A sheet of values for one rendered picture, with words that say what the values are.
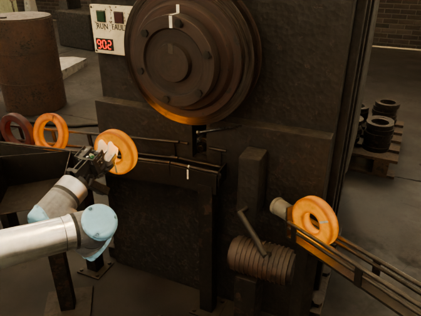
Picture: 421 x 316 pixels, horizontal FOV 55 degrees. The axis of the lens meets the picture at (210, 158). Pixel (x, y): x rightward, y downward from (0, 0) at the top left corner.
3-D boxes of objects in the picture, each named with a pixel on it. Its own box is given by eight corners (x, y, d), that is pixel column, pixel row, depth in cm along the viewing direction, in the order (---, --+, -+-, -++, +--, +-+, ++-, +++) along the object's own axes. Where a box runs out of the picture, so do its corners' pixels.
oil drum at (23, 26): (37, 93, 448) (19, 8, 407) (79, 101, 427) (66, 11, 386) (-8, 111, 400) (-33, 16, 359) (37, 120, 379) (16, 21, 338)
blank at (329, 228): (309, 244, 127) (302, 249, 126) (292, 198, 128) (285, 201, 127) (346, 243, 114) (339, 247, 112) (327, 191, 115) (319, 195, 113)
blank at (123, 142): (95, 126, 136) (89, 130, 133) (134, 130, 130) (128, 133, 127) (104, 168, 142) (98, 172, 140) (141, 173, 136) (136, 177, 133)
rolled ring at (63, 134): (28, 118, 184) (34, 118, 187) (37, 158, 184) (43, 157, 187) (57, 108, 176) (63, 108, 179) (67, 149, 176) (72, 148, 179)
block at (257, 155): (245, 199, 157) (248, 143, 146) (265, 204, 154) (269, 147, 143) (235, 214, 148) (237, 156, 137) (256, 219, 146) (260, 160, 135)
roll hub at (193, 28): (145, 96, 139) (138, 10, 126) (220, 108, 129) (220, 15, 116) (135, 101, 135) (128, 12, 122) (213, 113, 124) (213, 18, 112)
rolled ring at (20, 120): (22, 114, 178) (27, 111, 181) (-6, 115, 186) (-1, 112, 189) (36, 152, 185) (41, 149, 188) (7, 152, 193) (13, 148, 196)
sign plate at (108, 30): (98, 51, 163) (92, 3, 154) (154, 57, 153) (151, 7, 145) (94, 52, 161) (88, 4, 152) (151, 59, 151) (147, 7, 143)
